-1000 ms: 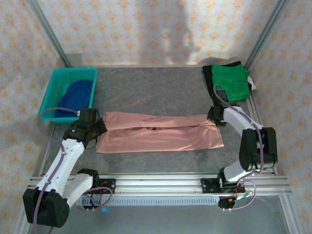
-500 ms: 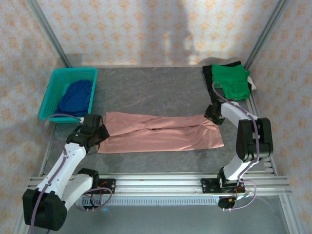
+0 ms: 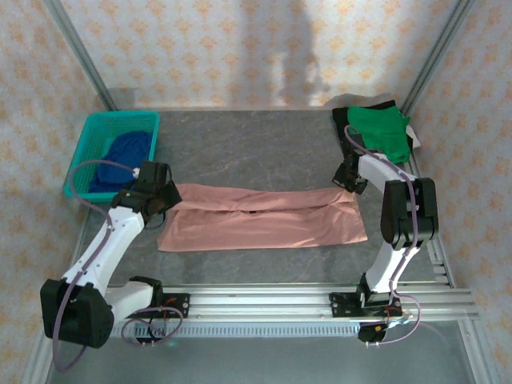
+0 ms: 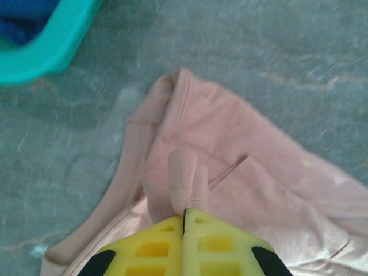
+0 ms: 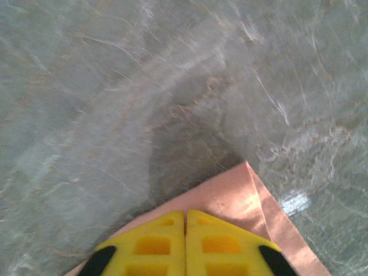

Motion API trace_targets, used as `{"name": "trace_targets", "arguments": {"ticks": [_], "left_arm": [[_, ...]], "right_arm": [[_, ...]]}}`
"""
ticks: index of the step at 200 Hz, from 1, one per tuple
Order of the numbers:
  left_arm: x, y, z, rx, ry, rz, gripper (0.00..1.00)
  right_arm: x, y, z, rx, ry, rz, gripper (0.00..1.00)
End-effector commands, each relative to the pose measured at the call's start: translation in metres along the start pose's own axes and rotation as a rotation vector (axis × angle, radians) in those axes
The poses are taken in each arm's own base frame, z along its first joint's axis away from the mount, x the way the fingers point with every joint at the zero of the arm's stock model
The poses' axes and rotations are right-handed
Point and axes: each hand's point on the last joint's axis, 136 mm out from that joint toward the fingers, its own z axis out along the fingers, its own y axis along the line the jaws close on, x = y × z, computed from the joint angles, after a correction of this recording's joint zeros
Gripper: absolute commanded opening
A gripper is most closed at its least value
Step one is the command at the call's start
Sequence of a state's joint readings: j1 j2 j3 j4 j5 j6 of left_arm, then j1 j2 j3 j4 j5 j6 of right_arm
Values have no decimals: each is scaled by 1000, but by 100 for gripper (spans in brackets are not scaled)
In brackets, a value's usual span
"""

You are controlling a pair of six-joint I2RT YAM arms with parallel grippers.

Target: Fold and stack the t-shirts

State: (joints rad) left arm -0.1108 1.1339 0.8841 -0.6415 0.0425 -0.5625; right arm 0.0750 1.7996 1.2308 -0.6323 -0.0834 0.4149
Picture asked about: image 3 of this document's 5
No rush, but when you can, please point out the black cable connector block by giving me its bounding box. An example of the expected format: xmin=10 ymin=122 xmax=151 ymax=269
xmin=135 ymin=322 xmax=159 ymax=347
xmin=357 ymin=324 xmax=388 ymax=346

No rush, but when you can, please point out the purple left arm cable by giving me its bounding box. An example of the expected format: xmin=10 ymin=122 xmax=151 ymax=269
xmin=52 ymin=159 xmax=185 ymax=372

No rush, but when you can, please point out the aluminium table rear rail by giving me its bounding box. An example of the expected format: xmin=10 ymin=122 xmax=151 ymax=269
xmin=158 ymin=105 xmax=335 ymax=113

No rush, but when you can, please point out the orange red wire bundle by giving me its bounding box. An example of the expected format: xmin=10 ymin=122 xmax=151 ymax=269
xmin=156 ymin=296 xmax=179 ymax=318
xmin=382 ymin=303 xmax=405 ymax=326

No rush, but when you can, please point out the grey slotted cable duct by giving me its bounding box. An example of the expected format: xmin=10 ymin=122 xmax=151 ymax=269
xmin=107 ymin=322 xmax=361 ymax=338

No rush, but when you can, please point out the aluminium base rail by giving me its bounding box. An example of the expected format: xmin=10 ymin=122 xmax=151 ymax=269
xmin=42 ymin=283 xmax=479 ymax=323

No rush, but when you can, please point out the aluminium frame post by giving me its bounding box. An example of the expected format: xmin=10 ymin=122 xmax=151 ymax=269
xmin=399 ymin=0 xmax=477 ymax=115
xmin=42 ymin=0 xmax=119 ymax=112

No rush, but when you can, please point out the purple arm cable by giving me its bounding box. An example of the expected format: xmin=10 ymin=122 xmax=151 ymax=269
xmin=344 ymin=125 xmax=422 ymax=346
xmin=52 ymin=159 xmax=185 ymax=372

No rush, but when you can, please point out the blue t-shirt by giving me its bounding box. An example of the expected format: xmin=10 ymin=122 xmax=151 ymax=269
xmin=87 ymin=130 xmax=154 ymax=194

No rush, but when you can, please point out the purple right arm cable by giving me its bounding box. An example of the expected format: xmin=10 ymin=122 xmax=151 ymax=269
xmin=344 ymin=125 xmax=422 ymax=346

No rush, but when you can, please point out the teal plastic basket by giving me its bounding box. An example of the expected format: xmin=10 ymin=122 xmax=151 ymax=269
xmin=63 ymin=110 xmax=161 ymax=203

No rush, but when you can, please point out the green folded t-shirt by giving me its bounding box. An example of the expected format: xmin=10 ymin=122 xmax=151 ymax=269
xmin=346 ymin=104 xmax=412 ymax=165

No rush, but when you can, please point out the pink printed t-shirt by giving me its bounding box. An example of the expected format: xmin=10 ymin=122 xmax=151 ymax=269
xmin=157 ymin=182 xmax=369 ymax=253

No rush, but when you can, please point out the aluminium frame leg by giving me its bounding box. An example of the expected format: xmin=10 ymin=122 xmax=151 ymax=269
xmin=22 ymin=322 xmax=61 ymax=384
xmin=458 ymin=319 xmax=501 ymax=384

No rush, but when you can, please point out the white folded t-shirt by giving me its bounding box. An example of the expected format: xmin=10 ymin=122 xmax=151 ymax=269
xmin=405 ymin=123 xmax=423 ymax=150

